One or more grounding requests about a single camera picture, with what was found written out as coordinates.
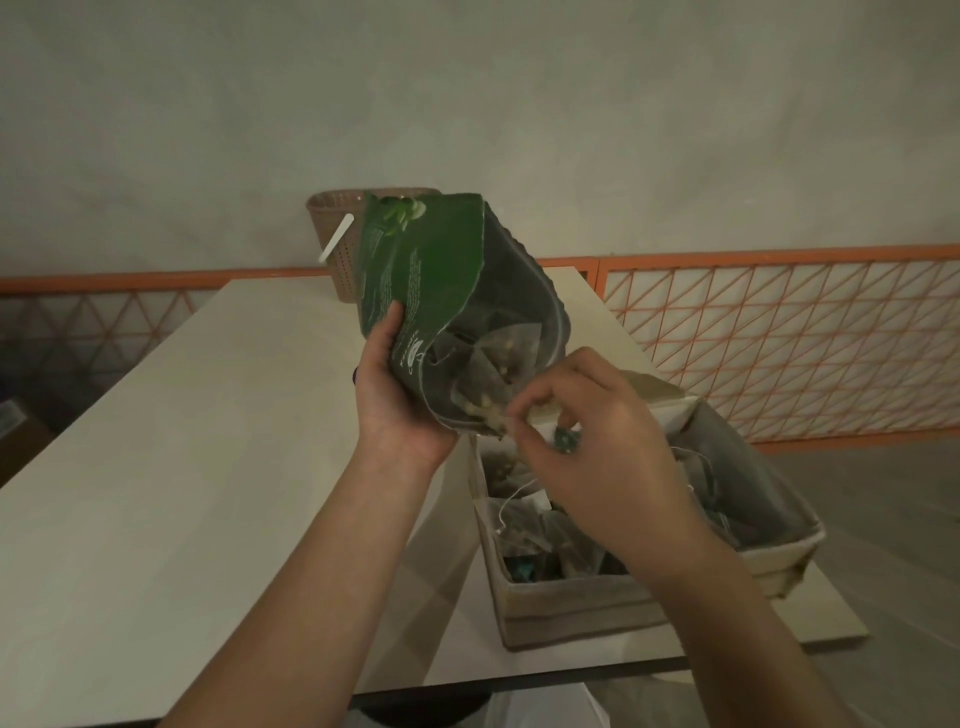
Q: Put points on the pyramid tea bag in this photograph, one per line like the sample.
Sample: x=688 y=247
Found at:
x=502 y=360

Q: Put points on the beige paper box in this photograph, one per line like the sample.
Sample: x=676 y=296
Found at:
x=570 y=615

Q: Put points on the brown plastic basket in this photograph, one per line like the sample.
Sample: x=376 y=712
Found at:
x=334 y=225

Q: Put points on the black table base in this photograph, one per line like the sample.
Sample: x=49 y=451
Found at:
x=427 y=711

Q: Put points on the green foil pouch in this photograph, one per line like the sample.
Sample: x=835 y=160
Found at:
x=427 y=262

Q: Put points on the person's right hand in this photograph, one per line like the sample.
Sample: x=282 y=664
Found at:
x=615 y=465

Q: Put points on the orange mesh fence panel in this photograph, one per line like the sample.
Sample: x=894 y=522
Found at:
x=825 y=345
x=82 y=330

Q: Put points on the person's left hand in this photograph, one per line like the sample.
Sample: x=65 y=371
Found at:
x=386 y=420

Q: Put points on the person's left forearm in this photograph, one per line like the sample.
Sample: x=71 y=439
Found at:
x=300 y=607

